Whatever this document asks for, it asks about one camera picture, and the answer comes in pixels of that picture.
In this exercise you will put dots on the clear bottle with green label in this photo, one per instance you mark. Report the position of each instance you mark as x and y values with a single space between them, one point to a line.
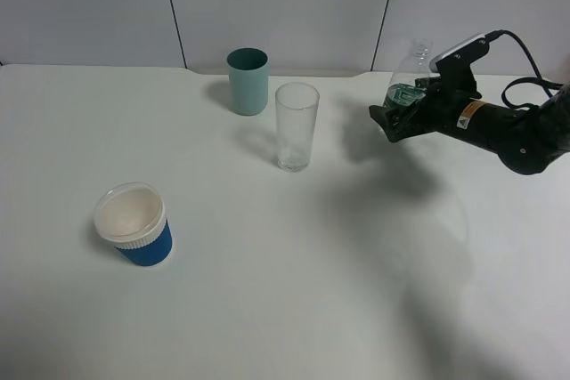
401 91

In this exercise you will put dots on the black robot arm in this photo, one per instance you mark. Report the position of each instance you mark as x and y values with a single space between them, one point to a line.
553 119

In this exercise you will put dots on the blue and white cup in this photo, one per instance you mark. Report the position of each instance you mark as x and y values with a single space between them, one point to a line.
132 218

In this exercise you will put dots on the tall clear glass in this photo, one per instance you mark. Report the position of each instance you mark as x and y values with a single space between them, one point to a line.
296 111

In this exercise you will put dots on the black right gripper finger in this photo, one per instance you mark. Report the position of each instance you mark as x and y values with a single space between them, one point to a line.
423 83

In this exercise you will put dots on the teal plastic cup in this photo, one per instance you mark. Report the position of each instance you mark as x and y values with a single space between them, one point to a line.
248 72

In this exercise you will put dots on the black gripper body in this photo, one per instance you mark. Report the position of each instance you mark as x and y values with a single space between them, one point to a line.
510 134

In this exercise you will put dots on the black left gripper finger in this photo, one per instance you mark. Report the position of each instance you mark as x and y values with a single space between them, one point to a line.
397 123

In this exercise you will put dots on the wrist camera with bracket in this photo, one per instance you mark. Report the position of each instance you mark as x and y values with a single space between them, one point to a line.
454 65

